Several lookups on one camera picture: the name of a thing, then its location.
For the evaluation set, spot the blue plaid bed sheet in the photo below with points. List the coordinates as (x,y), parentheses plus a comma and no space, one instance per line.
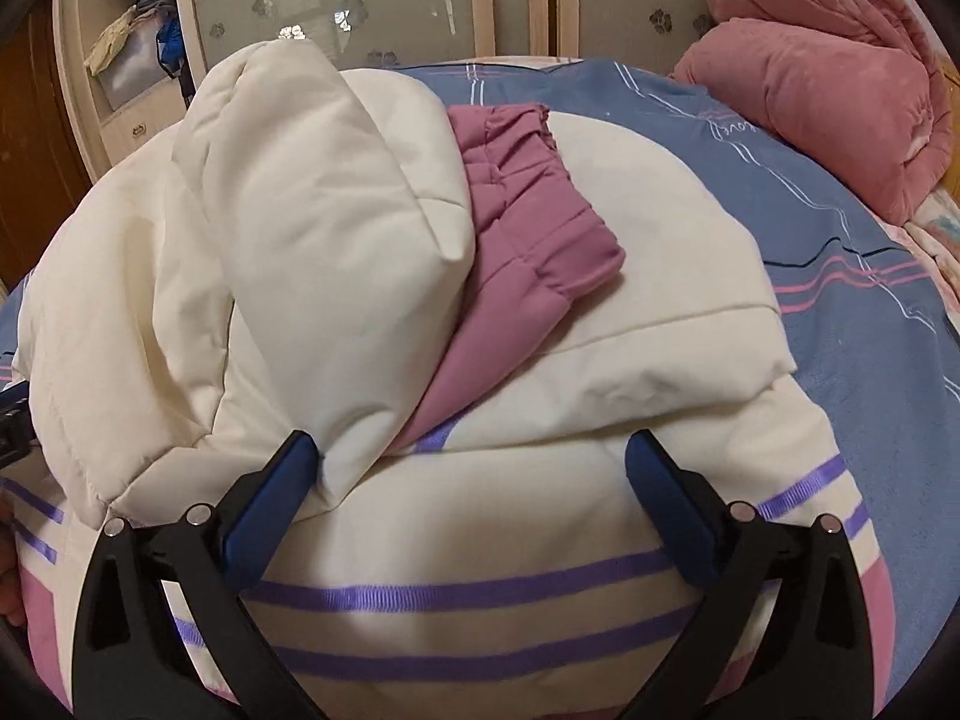
(862,277)

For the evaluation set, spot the brown wooden door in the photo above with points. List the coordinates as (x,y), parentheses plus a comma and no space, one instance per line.
(34,150)

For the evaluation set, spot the person's left hand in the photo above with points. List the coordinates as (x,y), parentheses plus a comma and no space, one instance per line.
(9,592)

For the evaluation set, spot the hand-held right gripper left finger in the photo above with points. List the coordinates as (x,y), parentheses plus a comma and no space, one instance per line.
(274,499)

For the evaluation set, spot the cream crumpled cloth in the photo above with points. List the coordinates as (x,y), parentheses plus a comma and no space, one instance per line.
(109,45)

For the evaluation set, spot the floral pillow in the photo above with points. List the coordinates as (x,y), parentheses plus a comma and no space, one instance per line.
(937,232)

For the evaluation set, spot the bright blue cloth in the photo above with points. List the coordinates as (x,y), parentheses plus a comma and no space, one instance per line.
(169,41)

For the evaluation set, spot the cream and pink hooded jacket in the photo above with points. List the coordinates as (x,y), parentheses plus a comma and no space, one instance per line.
(375,240)

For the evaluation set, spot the wardrobe drawer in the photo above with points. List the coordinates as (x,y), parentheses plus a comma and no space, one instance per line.
(142,131)

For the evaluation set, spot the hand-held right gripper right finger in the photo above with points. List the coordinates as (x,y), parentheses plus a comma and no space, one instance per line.
(667,502)

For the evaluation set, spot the wooden bed headboard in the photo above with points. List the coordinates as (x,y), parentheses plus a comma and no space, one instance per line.
(951,127)

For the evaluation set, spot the pink rolled quilt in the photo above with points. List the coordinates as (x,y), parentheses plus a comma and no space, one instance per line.
(810,75)

